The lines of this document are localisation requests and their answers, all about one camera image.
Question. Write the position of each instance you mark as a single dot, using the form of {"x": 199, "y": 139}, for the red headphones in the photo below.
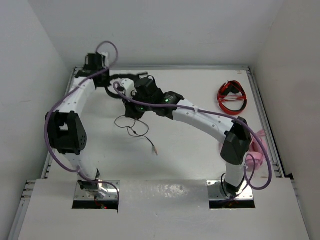
{"x": 231, "y": 91}

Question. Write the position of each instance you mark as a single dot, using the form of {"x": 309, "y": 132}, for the pink headphones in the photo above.
{"x": 257, "y": 152}

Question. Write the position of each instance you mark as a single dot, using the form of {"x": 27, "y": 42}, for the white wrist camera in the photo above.
{"x": 128, "y": 86}
{"x": 105, "y": 59}

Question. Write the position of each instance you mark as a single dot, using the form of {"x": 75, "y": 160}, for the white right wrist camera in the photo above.
{"x": 128, "y": 86}

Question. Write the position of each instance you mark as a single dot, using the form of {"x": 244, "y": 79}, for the black headphones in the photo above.
{"x": 120, "y": 78}

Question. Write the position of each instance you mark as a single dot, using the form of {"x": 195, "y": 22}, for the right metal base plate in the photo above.
{"x": 219, "y": 191}

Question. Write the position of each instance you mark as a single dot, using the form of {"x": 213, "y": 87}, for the metal base plate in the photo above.
{"x": 103, "y": 191}
{"x": 219, "y": 191}

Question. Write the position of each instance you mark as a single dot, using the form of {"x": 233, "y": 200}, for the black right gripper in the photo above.
{"x": 130, "y": 112}

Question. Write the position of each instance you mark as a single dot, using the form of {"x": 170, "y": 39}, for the white front cover board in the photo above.
{"x": 162, "y": 210}

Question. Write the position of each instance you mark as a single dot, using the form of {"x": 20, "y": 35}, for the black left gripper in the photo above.
{"x": 104, "y": 84}

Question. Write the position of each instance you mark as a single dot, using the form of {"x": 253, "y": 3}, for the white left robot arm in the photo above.
{"x": 64, "y": 130}

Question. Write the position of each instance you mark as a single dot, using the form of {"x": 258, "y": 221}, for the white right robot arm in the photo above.
{"x": 175, "y": 107}

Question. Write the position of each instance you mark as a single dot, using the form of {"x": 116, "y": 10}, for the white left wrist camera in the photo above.
{"x": 105, "y": 59}

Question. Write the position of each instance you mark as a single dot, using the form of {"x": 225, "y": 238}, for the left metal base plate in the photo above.
{"x": 103, "y": 191}

